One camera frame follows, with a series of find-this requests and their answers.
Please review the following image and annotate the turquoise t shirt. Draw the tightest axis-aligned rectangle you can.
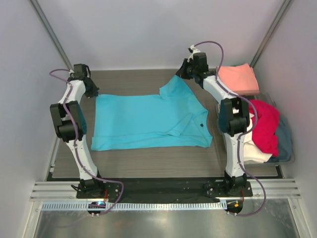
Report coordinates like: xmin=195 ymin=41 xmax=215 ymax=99
xmin=91 ymin=76 xmax=212 ymax=151

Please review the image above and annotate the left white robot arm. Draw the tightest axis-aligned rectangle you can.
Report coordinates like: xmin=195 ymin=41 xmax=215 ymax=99
xmin=50 ymin=64 xmax=105 ymax=198

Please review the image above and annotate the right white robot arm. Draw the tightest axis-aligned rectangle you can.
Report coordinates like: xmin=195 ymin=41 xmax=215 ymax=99
xmin=176 ymin=50 xmax=250 ymax=196

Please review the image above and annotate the folded pink t shirt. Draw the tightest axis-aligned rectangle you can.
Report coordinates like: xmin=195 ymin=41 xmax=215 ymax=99
xmin=218 ymin=63 xmax=260 ymax=95

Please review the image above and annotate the red t shirt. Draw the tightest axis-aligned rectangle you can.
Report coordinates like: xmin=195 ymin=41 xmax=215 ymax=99
xmin=251 ymin=100 xmax=280 ymax=157

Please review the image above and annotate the cream t shirt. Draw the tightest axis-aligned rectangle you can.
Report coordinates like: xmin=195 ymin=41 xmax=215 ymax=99
xmin=241 ymin=113 xmax=272 ymax=164

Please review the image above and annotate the teal grey t shirt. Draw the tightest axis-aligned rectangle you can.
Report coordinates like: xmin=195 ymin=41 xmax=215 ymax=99
xmin=268 ymin=115 xmax=293 ymax=163

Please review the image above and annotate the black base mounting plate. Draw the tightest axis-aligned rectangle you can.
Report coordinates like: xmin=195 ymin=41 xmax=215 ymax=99
xmin=71 ymin=177 xmax=253 ymax=204

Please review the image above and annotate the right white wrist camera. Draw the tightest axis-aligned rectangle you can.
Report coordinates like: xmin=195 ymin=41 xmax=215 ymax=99
xmin=187 ymin=45 xmax=201 ymax=62

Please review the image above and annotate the left aluminium frame post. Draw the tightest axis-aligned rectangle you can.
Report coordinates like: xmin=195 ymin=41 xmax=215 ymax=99
xmin=29 ymin=0 xmax=73 ymax=69

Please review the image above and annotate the aluminium frame post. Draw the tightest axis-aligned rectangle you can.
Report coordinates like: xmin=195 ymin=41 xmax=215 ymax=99
xmin=250 ymin=0 xmax=294 ymax=68
xmin=29 ymin=0 xmax=73 ymax=69

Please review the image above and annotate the right aluminium frame post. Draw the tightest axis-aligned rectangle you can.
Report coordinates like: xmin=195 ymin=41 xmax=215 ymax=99
xmin=250 ymin=0 xmax=294 ymax=68

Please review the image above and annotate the slotted grey cable duct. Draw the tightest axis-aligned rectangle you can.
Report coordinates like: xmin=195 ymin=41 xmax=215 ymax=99
xmin=41 ymin=200 xmax=227 ymax=212

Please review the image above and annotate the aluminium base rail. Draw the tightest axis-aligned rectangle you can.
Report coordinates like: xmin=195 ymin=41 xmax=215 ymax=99
xmin=30 ymin=179 xmax=301 ymax=201

